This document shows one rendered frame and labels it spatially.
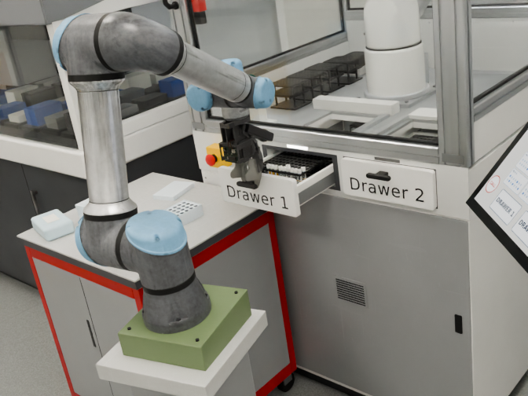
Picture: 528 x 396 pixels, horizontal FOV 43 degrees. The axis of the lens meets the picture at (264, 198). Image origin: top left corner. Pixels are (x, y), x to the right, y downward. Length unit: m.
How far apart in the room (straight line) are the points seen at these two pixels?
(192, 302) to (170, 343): 0.09
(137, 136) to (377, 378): 1.25
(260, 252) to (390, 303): 0.44
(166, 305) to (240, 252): 0.71
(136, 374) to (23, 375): 1.60
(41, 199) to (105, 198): 1.63
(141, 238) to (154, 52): 0.37
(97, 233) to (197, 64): 0.41
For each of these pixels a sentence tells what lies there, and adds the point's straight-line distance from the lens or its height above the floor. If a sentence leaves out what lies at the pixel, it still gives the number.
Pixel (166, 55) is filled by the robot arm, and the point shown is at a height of 1.37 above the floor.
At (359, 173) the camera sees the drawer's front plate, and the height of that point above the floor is 0.89.
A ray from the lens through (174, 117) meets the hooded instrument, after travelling 2.75.
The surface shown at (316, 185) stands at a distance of 1.93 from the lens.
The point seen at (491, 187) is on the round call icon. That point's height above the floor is 1.01.
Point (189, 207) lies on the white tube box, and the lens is 2.10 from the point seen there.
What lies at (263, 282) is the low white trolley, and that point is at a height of 0.50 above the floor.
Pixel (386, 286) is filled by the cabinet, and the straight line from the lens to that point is 2.06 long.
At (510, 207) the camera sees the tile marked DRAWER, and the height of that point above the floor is 1.01.
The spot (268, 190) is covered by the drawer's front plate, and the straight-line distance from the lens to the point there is 1.89.
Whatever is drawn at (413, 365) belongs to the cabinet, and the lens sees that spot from 2.18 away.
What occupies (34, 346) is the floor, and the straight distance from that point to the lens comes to 3.20.
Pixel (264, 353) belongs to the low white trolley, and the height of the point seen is 0.25.
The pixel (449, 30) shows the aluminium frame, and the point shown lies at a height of 1.29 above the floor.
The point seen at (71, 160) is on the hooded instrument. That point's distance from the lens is 2.57.
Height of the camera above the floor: 1.60
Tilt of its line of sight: 23 degrees down
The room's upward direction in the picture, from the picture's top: 9 degrees counter-clockwise
